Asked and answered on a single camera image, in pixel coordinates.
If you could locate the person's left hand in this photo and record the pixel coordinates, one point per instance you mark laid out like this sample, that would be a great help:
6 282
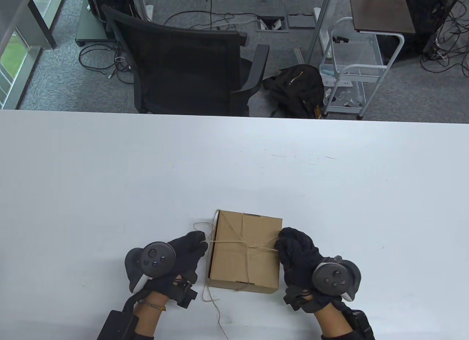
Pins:
188 252

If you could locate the person's left forearm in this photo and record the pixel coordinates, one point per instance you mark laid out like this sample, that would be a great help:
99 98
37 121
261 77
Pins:
148 318

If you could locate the black mesh office chair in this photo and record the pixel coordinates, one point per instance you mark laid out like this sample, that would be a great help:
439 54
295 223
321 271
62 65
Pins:
183 69

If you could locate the small black device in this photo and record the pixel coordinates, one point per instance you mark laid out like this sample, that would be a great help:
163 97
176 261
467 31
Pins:
340 40

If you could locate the person's right forearm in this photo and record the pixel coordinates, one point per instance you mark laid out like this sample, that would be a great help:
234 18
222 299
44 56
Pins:
331 323

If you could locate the dark grey stand base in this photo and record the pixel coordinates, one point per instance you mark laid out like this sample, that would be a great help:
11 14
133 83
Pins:
89 28

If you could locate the open floor socket box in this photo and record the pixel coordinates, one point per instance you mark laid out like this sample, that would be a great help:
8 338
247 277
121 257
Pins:
272 24

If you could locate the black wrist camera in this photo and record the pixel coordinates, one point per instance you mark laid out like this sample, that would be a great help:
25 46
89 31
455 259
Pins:
295 299
185 296

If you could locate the brown cardboard box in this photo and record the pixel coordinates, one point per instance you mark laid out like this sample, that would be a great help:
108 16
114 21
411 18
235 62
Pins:
231 263

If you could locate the window with grey frame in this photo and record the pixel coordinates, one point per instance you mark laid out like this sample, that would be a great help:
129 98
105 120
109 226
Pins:
9 65

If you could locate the dark brown side desk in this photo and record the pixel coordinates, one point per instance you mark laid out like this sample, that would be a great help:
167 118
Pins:
381 10

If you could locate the small light blue item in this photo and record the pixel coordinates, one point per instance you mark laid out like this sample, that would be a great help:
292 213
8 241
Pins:
328 73

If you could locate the grey and white controller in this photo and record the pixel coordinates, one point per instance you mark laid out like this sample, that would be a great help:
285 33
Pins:
335 276
157 259

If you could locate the person's right hand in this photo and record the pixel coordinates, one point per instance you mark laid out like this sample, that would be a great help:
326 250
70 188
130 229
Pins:
298 255

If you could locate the black backpack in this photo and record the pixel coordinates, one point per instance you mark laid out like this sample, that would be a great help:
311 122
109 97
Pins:
296 91

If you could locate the grey floor cover plate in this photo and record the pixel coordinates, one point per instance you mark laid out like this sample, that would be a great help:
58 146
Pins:
300 21

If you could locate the silver metal desk leg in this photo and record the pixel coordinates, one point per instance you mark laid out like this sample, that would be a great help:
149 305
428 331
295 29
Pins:
318 25

